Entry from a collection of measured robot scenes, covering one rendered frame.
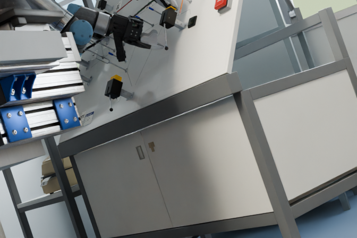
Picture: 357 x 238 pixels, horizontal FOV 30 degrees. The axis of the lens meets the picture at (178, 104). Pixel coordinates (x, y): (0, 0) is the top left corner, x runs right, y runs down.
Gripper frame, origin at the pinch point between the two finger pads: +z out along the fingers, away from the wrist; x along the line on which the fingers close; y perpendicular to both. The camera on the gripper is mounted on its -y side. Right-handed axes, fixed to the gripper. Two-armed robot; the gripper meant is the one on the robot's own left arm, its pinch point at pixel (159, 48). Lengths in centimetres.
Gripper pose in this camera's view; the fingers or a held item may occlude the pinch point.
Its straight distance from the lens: 240.5
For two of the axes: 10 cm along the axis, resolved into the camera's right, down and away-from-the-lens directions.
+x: -0.5, -4.3, 9.0
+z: 9.4, 2.9, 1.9
